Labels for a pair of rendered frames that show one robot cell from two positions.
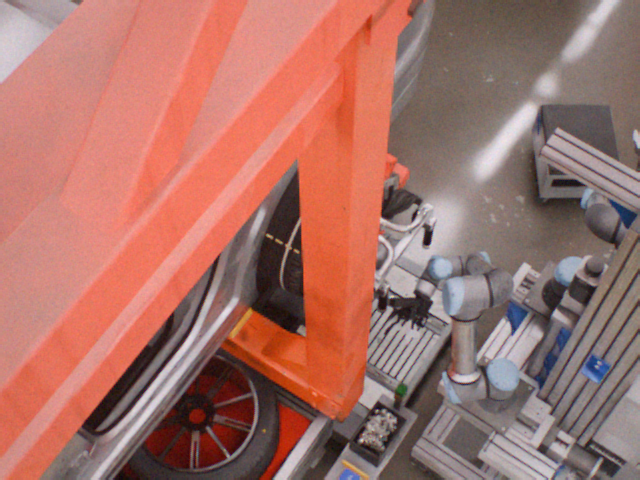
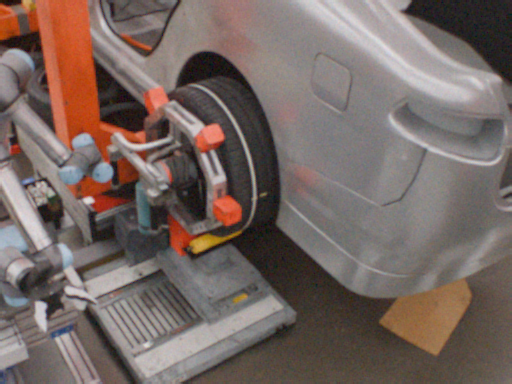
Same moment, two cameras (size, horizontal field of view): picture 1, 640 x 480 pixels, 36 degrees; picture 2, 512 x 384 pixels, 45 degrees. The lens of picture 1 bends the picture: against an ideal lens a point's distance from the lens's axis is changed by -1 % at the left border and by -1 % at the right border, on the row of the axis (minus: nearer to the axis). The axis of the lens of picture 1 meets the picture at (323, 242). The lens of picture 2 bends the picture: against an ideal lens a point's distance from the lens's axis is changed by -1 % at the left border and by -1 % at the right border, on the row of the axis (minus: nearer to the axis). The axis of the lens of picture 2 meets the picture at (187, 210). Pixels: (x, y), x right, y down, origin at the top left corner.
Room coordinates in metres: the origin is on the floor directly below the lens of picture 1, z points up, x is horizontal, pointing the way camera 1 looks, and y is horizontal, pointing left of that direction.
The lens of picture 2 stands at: (2.78, -2.02, 2.40)
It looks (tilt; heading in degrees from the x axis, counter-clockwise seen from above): 40 degrees down; 114
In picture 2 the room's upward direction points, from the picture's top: straight up
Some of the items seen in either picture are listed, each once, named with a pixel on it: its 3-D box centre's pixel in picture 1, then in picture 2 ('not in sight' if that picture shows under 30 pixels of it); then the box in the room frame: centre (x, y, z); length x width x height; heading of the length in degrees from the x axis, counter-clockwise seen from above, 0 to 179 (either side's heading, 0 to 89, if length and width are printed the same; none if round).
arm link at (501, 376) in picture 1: (499, 378); not in sight; (1.25, -0.62, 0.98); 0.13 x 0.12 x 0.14; 100
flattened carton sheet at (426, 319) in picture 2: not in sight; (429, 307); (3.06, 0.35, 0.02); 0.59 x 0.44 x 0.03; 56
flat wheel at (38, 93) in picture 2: not in sight; (79, 94); (0.70, 0.92, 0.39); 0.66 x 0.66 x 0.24
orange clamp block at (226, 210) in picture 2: (396, 177); (226, 210); (2.17, -0.30, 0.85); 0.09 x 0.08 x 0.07; 146
